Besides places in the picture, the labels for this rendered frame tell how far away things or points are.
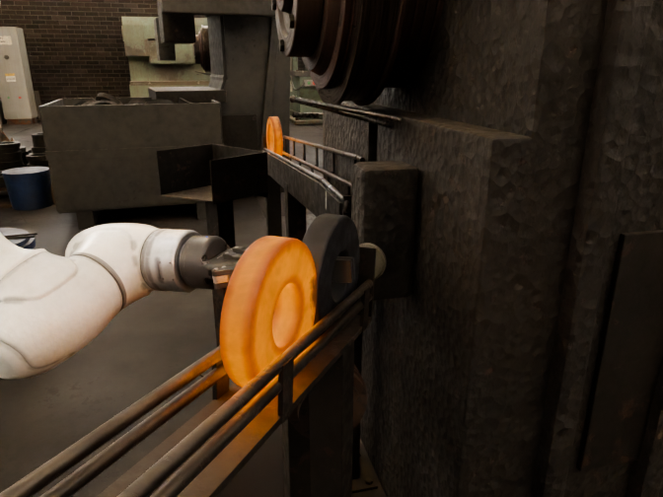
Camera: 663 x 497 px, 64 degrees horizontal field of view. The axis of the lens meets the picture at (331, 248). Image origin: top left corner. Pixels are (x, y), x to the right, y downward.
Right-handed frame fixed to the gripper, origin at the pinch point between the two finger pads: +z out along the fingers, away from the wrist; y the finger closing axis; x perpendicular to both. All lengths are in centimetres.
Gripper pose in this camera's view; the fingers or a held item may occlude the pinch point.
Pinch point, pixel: (327, 268)
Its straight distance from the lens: 67.7
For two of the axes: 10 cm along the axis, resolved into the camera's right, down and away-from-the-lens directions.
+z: 9.3, 0.4, -3.7
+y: -3.6, 3.0, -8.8
